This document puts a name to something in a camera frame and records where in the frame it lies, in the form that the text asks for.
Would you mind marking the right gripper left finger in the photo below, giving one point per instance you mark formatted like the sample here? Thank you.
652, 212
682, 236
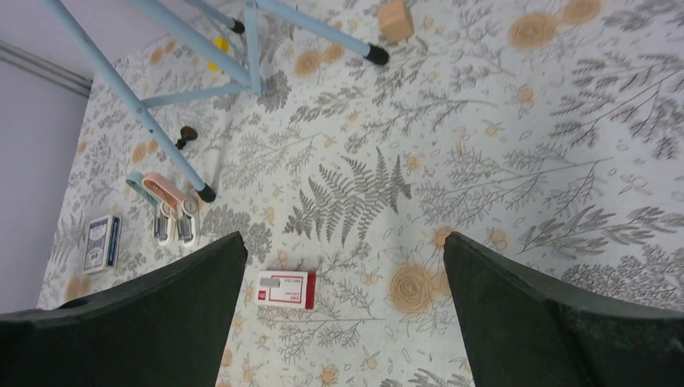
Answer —
168, 327

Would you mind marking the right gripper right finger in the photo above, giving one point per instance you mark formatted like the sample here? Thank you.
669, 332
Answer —
521, 327

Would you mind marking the pink stapler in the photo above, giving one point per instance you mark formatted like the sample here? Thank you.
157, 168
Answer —
176, 216

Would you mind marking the blue stapler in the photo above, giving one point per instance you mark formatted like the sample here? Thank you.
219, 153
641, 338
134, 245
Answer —
152, 211

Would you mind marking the blue playing card deck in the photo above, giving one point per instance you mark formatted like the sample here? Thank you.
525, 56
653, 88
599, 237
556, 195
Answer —
102, 244

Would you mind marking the black chess pawn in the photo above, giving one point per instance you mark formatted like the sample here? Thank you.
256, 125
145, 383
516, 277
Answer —
187, 134

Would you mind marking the floral tablecloth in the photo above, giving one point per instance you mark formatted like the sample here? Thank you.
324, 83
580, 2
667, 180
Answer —
549, 131

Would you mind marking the wooden cube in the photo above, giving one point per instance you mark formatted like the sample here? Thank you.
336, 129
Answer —
395, 21

